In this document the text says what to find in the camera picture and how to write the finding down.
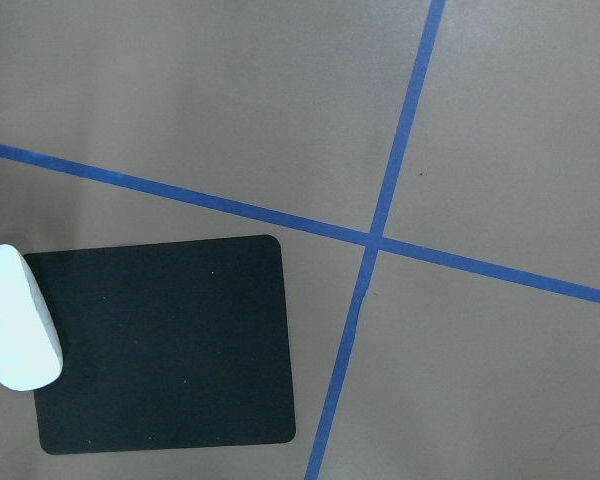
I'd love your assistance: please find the white computer mouse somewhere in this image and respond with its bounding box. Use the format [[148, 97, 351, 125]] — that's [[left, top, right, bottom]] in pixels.
[[0, 244, 63, 391]]

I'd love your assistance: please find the black mouse pad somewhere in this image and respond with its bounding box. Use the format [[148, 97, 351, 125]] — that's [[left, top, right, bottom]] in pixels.
[[26, 235, 296, 455]]

